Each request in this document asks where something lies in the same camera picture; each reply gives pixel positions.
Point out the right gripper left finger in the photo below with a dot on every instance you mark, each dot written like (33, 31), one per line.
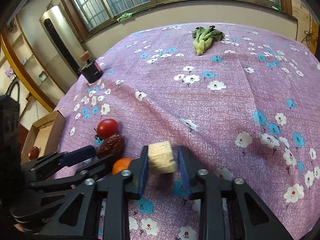
(79, 216)

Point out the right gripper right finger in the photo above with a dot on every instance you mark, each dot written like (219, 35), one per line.
(249, 217)

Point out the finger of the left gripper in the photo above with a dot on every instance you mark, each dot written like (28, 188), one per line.
(77, 156)
(96, 171)

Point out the large dark red jujube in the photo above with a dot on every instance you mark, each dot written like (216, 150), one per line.
(113, 145)

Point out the cardboard tray box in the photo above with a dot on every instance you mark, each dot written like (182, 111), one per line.
(45, 134)

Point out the black motor with cork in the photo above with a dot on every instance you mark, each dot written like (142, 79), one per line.
(91, 70)

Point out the purple plush toy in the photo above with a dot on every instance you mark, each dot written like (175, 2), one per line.
(10, 74)

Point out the tower air conditioner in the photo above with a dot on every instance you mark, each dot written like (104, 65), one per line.
(63, 38)

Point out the purple floral tablecloth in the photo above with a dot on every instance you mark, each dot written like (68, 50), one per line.
(248, 107)

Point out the green cloth on windowsill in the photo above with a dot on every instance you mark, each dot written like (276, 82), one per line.
(124, 17)

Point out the green bok choy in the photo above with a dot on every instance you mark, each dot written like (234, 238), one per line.
(204, 37)

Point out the green bottle on windowsill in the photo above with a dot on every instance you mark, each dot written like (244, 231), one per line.
(278, 5)

